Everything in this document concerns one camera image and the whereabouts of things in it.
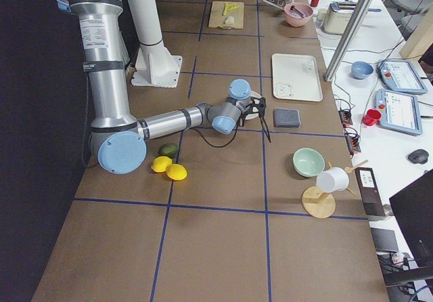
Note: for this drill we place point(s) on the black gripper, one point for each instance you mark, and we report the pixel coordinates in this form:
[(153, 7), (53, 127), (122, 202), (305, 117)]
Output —
[(245, 115)]

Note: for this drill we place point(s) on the white bun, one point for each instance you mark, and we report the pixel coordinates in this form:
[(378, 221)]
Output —
[(229, 21)]

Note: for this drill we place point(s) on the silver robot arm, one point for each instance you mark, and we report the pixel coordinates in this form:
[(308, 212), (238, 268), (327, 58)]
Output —
[(118, 139)]

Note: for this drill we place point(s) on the white bear tray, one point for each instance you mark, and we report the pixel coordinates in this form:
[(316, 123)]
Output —
[(295, 77)]

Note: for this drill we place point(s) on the grey folded cloth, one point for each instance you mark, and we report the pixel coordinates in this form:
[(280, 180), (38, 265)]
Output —
[(286, 118)]

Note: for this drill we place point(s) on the white round plate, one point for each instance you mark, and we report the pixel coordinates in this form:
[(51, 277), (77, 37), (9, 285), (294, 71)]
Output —
[(252, 111)]

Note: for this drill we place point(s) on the mint green bowl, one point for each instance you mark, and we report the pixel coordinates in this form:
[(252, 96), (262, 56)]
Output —
[(308, 162)]

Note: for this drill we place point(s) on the orange black power strip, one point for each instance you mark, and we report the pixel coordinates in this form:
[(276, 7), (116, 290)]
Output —
[(350, 133)]

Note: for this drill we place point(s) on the pink bowl with ice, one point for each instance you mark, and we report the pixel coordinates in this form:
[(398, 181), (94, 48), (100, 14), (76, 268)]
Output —
[(293, 19)]

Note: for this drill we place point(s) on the white mug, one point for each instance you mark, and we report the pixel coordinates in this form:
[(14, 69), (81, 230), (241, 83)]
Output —
[(334, 179)]

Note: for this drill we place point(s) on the green avocado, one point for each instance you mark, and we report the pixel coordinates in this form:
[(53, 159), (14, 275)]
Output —
[(169, 149)]

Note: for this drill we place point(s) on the yellow lemon front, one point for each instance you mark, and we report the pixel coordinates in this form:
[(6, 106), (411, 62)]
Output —
[(176, 172)]

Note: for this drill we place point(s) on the wooden cutting board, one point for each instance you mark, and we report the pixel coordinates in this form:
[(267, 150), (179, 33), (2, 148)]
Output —
[(216, 20)]

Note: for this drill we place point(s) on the blue bowl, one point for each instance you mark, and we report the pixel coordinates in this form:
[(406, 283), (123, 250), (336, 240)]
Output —
[(361, 70)]

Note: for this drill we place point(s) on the wooden mug stand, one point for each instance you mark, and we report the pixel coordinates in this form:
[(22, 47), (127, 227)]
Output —
[(321, 204)]

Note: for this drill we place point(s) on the red cup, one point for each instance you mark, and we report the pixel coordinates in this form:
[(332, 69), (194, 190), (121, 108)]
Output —
[(371, 117)]

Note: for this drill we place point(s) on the yellow lemon near avocado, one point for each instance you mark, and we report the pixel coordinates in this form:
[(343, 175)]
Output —
[(161, 163)]

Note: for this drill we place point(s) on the white toaster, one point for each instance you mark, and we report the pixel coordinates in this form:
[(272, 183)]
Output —
[(338, 16)]

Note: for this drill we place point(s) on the lower teach pendant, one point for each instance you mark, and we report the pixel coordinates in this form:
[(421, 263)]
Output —
[(400, 111)]

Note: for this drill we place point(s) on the teach pendant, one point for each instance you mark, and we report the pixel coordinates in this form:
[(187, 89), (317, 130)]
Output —
[(400, 111), (400, 75)]

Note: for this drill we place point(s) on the upper teach pendant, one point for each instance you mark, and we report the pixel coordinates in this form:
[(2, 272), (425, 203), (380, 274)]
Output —
[(400, 75)]

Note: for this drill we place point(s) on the black speaker box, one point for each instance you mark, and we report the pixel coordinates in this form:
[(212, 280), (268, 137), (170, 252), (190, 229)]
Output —
[(369, 193)]

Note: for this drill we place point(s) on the black computer mouse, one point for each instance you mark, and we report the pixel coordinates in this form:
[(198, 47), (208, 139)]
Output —
[(418, 156)]

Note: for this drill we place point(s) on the black monitor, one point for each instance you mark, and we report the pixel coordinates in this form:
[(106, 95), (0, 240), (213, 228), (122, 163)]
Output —
[(412, 208)]

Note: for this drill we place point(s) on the metal scoop handle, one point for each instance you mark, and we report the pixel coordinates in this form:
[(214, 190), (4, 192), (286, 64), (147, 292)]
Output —
[(296, 11)]

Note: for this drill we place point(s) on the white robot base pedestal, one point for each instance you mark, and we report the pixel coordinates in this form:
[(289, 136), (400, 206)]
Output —
[(155, 66)]

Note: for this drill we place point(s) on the aluminium frame post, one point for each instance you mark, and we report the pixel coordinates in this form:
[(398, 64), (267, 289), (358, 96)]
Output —
[(347, 37)]

